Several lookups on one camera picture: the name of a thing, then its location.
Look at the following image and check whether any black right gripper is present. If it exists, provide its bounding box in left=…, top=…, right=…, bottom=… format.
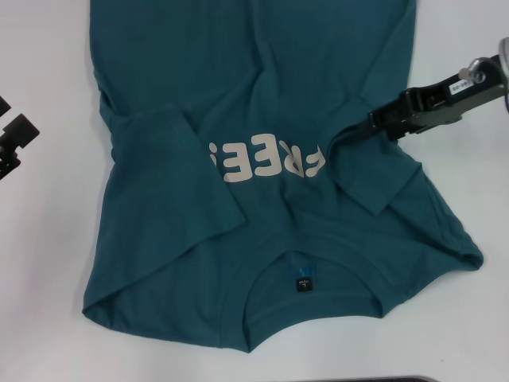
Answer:
left=364, top=54, right=509, bottom=140

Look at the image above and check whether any teal t-shirt with beige letters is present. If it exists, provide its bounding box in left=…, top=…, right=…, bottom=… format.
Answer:
left=81, top=0, right=486, bottom=352

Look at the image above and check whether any silver elbow plug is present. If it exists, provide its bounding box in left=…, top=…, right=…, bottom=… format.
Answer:
left=457, top=55, right=500, bottom=85

